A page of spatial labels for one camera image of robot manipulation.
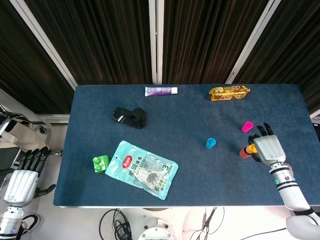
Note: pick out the teal dishcloth package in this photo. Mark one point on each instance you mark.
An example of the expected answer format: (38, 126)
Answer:
(135, 165)

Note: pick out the white frame post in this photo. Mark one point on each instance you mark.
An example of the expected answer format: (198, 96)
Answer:
(251, 37)
(155, 37)
(39, 37)

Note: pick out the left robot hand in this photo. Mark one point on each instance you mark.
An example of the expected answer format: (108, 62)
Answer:
(21, 187)

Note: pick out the black and white shoe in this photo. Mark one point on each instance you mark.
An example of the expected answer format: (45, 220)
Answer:
(33, 221)

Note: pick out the chair with cream cover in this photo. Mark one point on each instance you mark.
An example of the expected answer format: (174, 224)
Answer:
(17, 135)

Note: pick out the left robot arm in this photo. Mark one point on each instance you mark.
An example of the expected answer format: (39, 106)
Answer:
(10, 222)

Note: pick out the light blue cup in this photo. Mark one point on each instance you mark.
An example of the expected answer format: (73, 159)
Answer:
(210, 143)

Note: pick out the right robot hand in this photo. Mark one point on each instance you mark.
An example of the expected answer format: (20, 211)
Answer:
(270, 147)

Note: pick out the green toy block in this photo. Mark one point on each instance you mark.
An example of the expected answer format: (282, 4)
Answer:
(100, 163)

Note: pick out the dark brown curtain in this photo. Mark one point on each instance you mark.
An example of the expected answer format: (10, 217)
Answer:
(200, 37)
(295, 37)
(100, 37)
(25, 62)

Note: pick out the pink cup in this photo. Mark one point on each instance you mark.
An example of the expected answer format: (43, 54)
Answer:
(247, 127)

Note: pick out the blue table mat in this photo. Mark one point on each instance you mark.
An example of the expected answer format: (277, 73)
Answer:
(175, 155)

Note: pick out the red cup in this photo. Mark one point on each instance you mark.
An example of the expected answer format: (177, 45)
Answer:
(243, 154)

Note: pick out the gold biscuit pack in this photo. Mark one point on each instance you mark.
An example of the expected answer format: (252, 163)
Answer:
(228, 93)

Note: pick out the purple toothpaste tube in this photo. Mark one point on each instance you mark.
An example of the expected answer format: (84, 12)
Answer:
(160, 91)

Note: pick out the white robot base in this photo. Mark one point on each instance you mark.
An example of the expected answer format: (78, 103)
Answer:
(156, 232)

